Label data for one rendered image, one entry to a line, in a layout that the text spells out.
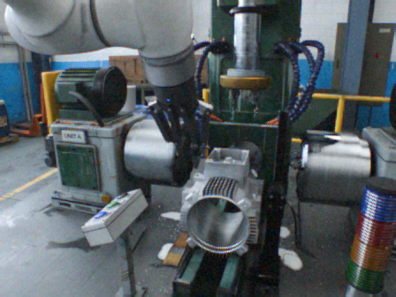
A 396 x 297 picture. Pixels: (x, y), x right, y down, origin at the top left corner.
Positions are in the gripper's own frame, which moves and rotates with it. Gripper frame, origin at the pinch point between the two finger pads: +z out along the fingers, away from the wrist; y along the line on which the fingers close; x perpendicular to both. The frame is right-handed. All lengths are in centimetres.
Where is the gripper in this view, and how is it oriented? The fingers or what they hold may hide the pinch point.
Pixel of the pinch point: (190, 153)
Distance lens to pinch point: 65.6
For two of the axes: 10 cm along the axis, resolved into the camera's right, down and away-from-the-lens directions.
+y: -9.6, -0.8, 2.6
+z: 1.4, 6.8, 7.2
